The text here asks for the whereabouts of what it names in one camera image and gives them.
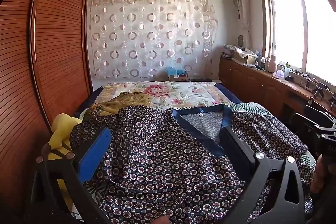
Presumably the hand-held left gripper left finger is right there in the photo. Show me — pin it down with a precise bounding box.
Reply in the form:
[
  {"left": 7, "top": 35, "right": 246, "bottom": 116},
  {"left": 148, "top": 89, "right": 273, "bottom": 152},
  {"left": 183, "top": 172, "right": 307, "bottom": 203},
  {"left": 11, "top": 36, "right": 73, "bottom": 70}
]
[{"left": 30, "top": 126, "right": 113, "bottom": 224}]

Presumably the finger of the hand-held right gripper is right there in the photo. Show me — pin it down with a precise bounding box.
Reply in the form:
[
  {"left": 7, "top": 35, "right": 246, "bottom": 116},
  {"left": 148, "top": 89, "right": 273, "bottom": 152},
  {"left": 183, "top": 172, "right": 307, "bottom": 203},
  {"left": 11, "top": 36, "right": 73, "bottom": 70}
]
[{"left": 292, "top": 112, "right": 326, "bottom": 135}]

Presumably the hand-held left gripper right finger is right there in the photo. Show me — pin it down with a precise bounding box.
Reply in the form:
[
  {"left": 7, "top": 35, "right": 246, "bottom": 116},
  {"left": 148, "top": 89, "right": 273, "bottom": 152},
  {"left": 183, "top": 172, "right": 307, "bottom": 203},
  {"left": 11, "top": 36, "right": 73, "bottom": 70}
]
[{"left": 210, "top": 126, "right": 309, "bottom": 224}]

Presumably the navy patterned shirt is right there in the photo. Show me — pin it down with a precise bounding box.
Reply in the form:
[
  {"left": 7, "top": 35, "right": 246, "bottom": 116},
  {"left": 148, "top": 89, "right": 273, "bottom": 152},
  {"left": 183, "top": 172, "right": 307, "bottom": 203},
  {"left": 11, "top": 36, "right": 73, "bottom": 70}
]
[{"left": 70, "top": 105, "right": 315, "bottom": 224}]

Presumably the person's right hand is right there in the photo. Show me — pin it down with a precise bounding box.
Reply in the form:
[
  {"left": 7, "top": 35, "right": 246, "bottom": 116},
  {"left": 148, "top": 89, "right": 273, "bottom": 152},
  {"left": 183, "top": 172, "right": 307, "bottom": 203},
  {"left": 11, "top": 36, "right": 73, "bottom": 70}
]
[{"left": 311, "top": 156, "right": 326, "bottom": 193}]

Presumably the black object with metal cap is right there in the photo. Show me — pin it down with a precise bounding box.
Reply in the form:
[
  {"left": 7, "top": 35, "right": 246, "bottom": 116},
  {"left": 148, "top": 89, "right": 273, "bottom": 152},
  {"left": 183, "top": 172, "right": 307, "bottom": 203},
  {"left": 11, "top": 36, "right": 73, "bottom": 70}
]
[{"left": 304, "top": 98, "right": 336, "bottom": 122}]

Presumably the small black tripod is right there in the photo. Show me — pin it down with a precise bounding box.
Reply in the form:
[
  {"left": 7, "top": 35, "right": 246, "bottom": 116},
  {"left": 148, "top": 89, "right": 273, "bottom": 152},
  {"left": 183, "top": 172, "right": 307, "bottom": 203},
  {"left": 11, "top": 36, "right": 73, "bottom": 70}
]
[{"left": 314, "top": 84, "right": 328, "bottom": 101}]

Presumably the yellow plush toy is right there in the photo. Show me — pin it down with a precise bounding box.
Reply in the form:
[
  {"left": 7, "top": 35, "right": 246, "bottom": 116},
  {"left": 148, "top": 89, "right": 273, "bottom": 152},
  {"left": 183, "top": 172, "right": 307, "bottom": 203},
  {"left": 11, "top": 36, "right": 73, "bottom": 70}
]
[{"left": 47, "top": 113, "right": 83, "bottom": 188}]

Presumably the leaf-print bed sheet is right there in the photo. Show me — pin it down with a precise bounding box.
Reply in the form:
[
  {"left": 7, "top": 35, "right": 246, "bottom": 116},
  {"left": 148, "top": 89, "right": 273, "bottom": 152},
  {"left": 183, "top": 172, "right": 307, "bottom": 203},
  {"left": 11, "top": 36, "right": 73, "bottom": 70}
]
[{"left": 71, "top": 102, "right": 318, "bottom": 224}]

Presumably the golden patterned garment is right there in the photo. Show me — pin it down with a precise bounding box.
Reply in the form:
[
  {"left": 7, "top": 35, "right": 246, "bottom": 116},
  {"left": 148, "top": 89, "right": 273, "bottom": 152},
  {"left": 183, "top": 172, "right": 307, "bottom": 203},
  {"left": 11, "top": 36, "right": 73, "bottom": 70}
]
[{"left": 88, "top": 92, "right": 153, "bottom": 115}]

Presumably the pink bottle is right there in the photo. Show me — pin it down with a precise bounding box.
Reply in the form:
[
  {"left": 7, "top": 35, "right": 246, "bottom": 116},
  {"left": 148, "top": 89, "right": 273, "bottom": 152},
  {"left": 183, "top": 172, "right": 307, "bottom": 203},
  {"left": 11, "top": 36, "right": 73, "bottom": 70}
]
[{"left": 268, "top": 55, "right": 277, "bottom": 72}]

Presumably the wooden window cabinet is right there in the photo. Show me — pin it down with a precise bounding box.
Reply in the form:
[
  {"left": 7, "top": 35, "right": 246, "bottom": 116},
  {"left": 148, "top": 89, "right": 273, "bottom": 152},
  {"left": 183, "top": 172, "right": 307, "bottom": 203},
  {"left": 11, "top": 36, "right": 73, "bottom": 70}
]
[{"left": 219, "top": 56, "right": 336, "bottom": 119}]

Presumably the floral quilt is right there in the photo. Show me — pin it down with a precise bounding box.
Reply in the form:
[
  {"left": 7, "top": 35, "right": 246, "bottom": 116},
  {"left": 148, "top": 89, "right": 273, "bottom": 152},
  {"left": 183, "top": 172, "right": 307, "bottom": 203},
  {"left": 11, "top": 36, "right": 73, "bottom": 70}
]
[{"left": 94, "top": 81, "right": 231, "bottom": 109}]

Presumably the open cardboard box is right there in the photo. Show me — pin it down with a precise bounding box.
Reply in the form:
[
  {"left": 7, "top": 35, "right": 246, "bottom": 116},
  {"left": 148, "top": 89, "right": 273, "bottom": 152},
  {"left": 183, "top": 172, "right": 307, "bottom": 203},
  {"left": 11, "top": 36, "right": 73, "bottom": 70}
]
[{"left": 233, "top": 48, "right": 258, "bottom": 65}]

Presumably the small cardboard box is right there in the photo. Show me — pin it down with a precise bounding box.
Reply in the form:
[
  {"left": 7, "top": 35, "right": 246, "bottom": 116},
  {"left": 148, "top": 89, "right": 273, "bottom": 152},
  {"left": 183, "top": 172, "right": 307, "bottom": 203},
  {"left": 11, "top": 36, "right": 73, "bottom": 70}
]
[{"left": 166, "top": 72, "right": 188, "bottom": 82}]

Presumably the wooden-framed window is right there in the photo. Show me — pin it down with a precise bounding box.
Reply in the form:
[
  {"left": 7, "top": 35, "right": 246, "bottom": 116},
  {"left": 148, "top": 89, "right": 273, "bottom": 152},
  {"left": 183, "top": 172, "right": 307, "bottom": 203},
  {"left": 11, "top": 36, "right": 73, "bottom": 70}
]
[{"left": 259, "top": 0, "right": 336, "bottom": 88}]

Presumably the circle-patterned sheer curtain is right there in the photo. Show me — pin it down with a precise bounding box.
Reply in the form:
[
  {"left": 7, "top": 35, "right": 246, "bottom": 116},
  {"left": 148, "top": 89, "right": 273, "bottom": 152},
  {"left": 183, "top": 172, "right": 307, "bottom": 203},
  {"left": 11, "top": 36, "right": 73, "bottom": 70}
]
[{"left": 88, "top": 0, "right": 219, "bottom": 80}]

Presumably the white tied curtain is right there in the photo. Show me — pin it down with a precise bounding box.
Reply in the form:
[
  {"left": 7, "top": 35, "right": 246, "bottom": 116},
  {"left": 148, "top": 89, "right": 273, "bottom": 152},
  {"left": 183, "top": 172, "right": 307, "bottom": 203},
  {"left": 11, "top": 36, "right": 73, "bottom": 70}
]
[{"left": 232, "top": 0, "right": 252, "bottom": 48}]

